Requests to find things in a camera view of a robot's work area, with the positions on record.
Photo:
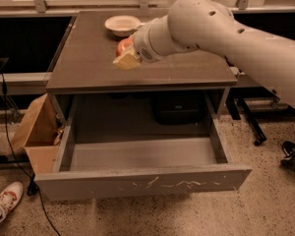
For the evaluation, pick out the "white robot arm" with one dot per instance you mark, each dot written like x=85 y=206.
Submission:
x=204 y=25

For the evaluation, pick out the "black stand leg with caster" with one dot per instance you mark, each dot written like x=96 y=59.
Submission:
x=236 y=102

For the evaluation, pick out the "brown paper bag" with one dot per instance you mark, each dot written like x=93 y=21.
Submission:
x=38 y=135

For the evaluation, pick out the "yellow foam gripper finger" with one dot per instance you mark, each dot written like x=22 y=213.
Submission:
x=127 y=59

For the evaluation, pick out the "black and white shoe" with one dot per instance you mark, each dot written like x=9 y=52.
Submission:
x=289 y=160

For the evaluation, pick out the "black box under counter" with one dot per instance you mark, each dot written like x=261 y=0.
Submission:
x=178 y=107

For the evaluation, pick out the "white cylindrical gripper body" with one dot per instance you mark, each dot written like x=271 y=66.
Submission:
x=144 y=45

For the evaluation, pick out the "white bowl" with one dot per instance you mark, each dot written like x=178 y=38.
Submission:
x=122 y=26

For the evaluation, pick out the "open grey top drawer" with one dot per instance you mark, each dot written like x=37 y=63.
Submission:
x=114 y=148

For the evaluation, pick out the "white and red sneaker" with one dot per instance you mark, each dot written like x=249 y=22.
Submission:
x=11 y=196

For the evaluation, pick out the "red apple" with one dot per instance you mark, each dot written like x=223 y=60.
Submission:
x=123 y=45

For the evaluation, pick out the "grey cabinet counter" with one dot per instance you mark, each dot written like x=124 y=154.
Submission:
x=86 y=80

